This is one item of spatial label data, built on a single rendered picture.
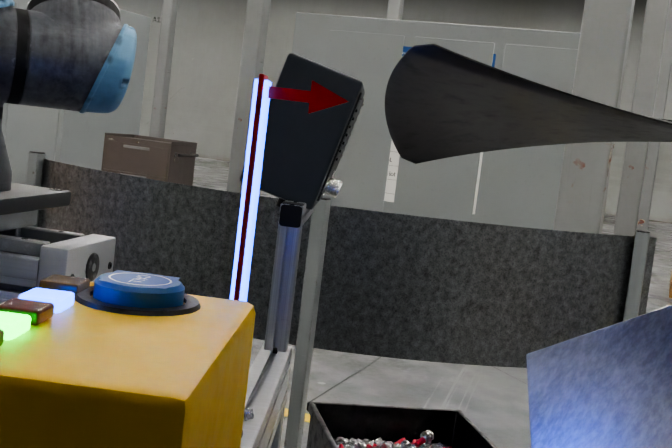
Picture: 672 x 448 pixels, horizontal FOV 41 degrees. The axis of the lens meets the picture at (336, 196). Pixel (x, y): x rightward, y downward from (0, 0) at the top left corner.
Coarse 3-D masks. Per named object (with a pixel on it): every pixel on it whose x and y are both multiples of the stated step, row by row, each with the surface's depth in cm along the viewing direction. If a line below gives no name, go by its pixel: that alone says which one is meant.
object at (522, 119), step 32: (416, 64) 57; (448, 64) 56; (480, 64) 55; (416, 96) 63; (448, 96) 62; (480, 96) 61; (512, 96) 59; (544, 96) 57; (576, 96) 56; (416, 128) 70; (448, 128) 69; (480, 128) 69; (512, 128) 68; (544, 128) 67; (576, 128) 66; (608, 128) 64; (640, 128) 62; (416, 160) 76
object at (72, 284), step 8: (40, 280) 40; (48, 280) 40; (56, 280) 40; (64, 280) 40; (72, 280) 40; (80, 280) 40; (88, 280) 41; (48, 288) 40; (56, 288) 40; (64, 288) 40; (72, 288) 40; (80, 288) 40
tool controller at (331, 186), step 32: (288, 64) 121; (320, 64) 121; (352, 96) 121; (288, 128) 122; (320, 128) 121; (352, 128) 135; (288, 160) 122; (320, 160) 122; (288, 192) 122; (320, 192) 123
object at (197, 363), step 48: (48, 336) 33; (96, 336) 34; (144, 336) 34; (192, 336) 35; (240, 336) 38; (0, 384) 28; (48, 384) 28; (96, 384) 28; (144, 384) 28; (192, 384) 29; (240, 384) 41; (0, 432) 28; (48, 432) 28; (96, 432) 28; (144, 432) 28; (192, 432) 29; (240, 432) 43
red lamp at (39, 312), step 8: (0, 304) 34; (8, 304) 34; (16, 304) 34; (24, 304) 35; (32, 304) 35; (40, 304) 35; (48, 304) 35; (16, 312) 34; (24, 312) 34; (32, 312) 34; (40, 312) 34; (48, 312) 35; (32, 320) 34; (40, 320) 34
